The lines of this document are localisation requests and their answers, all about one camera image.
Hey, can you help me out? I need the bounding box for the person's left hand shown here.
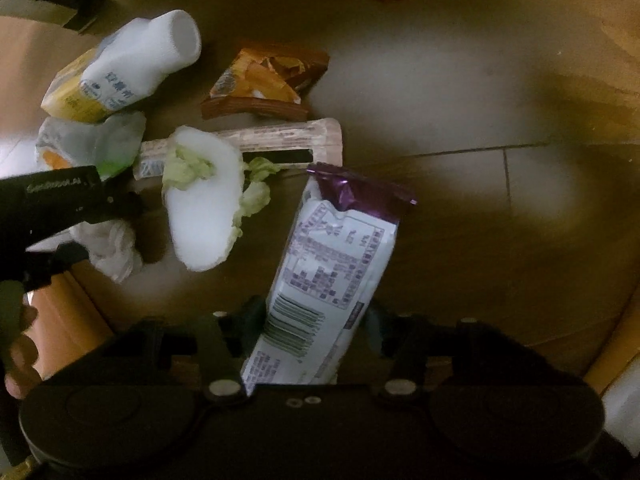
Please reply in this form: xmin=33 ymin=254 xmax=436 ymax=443
xmin=4 ymin=304 xmax=42 ymax=400

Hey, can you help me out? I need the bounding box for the grey white snack bag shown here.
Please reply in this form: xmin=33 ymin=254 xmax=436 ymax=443
xmin=35 ymin=112 xmax=146 ymax=180

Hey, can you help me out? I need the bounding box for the crumpled white tissue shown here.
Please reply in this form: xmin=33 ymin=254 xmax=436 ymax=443
xmin=29 ymin=220 xmax=143 ymax=283

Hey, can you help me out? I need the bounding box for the beige patterned paper strip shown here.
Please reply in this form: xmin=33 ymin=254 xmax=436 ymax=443
xmin=133 ymin=117 xmax=344 ymax=180

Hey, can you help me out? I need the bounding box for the purple white snack wrapper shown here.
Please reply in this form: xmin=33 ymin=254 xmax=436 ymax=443
xmin=242 ymin=162 xmax=416 ymax=392

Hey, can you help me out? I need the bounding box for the white yellow drink bottle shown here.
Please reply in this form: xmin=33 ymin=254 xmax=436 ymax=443
xmin=41 ymin=10 xmax=202 ymax=124

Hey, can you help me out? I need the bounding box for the orange brown snack wrapper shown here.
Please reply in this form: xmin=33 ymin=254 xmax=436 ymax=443
xmin=201 ymin=42 xmax=330 ymax=122

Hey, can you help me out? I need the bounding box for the white foam fruit sleeve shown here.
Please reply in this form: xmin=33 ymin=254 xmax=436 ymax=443
xmin=163 ymin=126 xmax=280 ymax=272

